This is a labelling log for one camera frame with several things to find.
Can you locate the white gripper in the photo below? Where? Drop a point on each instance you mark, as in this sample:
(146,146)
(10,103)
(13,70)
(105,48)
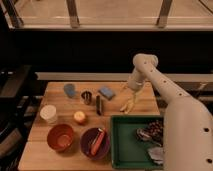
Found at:
(134,86)

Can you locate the black eraser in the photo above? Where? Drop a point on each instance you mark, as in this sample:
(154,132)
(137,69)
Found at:
(98,105)

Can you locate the red bowl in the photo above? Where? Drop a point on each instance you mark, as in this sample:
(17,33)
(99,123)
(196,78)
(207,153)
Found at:
(60,137)

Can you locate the white paper cup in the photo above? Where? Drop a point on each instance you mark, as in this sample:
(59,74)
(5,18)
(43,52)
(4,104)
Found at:
(49,114)

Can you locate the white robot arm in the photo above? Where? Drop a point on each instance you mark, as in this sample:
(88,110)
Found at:
(188,124)

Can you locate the red tool in purple bowl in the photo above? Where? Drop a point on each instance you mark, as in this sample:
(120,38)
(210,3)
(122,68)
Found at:
(97,142)

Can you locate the purple bowl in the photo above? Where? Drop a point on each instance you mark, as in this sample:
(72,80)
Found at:
(87,139)

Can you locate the metal cup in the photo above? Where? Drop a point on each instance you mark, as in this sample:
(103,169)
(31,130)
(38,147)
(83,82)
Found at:
(87,97)

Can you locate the green tray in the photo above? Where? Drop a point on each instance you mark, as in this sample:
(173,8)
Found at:
(127,151)

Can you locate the apple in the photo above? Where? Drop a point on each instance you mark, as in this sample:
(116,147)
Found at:
(80,117)

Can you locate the silver foil packet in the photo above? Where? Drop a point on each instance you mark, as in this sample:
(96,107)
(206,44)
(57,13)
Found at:
(157,155)

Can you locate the blue cup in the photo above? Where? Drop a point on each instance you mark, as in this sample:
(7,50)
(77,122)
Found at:
(69,90)

